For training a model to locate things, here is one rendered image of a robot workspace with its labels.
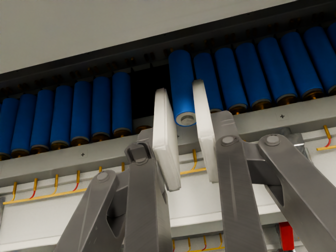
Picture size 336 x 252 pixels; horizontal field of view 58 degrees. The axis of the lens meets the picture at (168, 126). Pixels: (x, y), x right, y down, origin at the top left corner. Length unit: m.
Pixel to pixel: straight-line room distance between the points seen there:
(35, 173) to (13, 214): 0.05
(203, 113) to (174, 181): 0.04
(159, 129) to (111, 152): 0.11
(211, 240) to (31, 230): 0.23
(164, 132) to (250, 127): 0.10
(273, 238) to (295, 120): 0.22
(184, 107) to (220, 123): 0.05
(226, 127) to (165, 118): 0.03
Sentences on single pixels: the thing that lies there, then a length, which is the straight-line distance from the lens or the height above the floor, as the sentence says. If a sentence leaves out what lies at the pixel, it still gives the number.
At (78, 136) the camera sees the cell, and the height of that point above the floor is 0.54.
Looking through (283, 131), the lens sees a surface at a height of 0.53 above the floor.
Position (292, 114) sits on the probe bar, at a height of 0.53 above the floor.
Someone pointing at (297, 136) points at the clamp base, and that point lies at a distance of 0.24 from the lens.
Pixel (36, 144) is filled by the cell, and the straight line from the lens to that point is 0.31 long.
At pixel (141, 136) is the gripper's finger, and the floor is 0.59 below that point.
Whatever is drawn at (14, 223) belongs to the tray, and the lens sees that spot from 0.31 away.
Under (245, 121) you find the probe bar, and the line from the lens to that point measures 0.24.
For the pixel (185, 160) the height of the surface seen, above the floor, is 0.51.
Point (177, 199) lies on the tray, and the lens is 0.25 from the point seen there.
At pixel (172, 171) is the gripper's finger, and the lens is 0.15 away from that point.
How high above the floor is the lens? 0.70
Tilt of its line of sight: 42 degrees down
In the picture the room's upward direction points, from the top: 19 degrees counter-clockwise
